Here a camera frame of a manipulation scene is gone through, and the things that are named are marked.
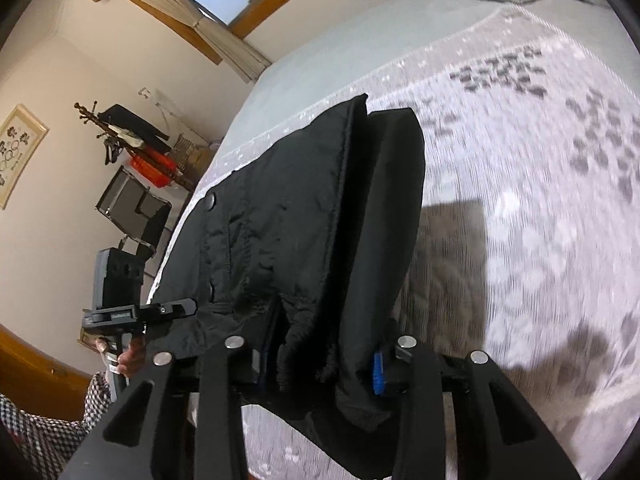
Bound bed with grey sheet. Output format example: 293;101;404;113
205;0;506;171

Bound brown box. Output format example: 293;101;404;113
172;132;221;176

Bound wooden coat rack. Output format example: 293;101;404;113
74;101;196;191

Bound black mesh office chair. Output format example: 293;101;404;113
95;165;173;261

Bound person's left hand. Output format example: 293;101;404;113
95;336;147;380

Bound orange hanging bag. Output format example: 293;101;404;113
130;155;178;188

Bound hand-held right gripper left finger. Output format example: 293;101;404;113
60;332;276;480

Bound black jacket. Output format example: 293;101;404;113
160;92;427;480

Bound beige curtain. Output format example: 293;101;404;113
107;0;273;83

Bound person's left forearm houndstooth sleeve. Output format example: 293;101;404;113
0;372;113;480

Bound black hanging coat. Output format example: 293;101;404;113
97;104;171;153

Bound framed wall picture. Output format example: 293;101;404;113
0;104;50;211

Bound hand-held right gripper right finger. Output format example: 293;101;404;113
370;335;583;480

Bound white patterned bed blanket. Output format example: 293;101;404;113
150;2;640;480

